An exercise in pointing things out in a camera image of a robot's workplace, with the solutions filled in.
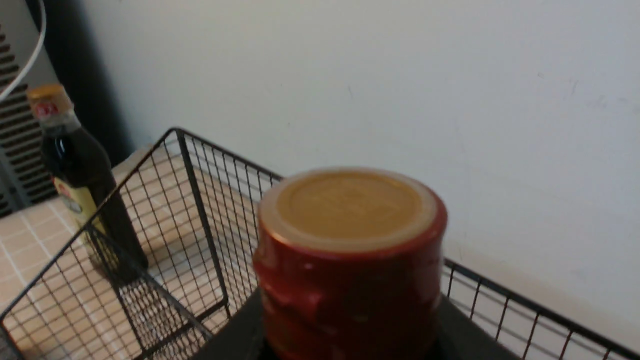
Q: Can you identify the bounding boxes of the soy sauce bottle red label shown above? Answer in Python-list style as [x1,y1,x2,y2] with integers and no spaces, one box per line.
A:
[253,167,448,360]

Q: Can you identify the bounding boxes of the dark vinegar bottle gold cap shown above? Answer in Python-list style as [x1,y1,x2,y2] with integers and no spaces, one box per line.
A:
[27,83,149,287]

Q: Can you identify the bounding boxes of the dark slatted panel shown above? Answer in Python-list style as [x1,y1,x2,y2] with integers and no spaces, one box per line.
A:
[0,19,58,217]

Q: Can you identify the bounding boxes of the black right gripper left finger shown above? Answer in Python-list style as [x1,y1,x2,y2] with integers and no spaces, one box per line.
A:
[192,290,266,360]

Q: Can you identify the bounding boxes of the white cable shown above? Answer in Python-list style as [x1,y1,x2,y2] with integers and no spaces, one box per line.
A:
[0,0,47,103]

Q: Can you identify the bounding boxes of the black wire mesh shelf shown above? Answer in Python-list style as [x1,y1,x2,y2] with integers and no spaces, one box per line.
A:
[1,128,639,360]

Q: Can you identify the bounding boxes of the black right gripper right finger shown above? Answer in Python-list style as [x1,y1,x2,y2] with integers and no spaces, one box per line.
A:
[438,295,519,360]

